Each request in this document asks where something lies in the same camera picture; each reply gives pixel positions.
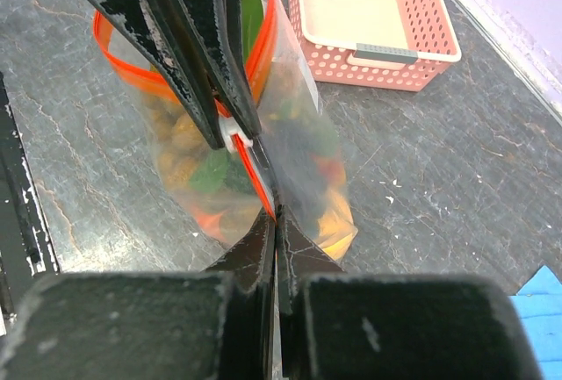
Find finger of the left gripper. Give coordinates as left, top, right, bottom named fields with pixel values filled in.
left=87, top=0, right=224, bottom=149
left=170, top=0, right=262, bottom=139

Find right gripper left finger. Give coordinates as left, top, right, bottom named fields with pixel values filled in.
left=208, top=211, right=275, bottom=379

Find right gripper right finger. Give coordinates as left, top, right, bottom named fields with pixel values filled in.
left=275, top=206, right=343, bottom=379

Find yellow orange peach toy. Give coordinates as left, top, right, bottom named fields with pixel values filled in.
left=315, top=189, right=357, bottom=261

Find clear zip top bag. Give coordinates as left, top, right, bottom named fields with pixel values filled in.
left=93, top=0, right=357, bottom=260

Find small red fruits toy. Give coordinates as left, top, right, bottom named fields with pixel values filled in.
left=312, top=154, right=346, bottom=188

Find orange persimmon toy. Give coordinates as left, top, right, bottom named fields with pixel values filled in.
left=190, top=206, right=225, bottom=240

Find green longan bunch toy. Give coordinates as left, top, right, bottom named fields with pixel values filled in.
left=142, top=0, right=267, bottom=240

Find pink plastic basket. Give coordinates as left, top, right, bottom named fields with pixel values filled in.
left=288, top=0, right=462, bottom=92

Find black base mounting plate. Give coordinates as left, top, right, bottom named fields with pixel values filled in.
left=1, top=85, right=60, bottom=335

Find blue cartoon cloth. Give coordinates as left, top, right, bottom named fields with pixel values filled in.
left=510, top=266, right=562, bottom=379

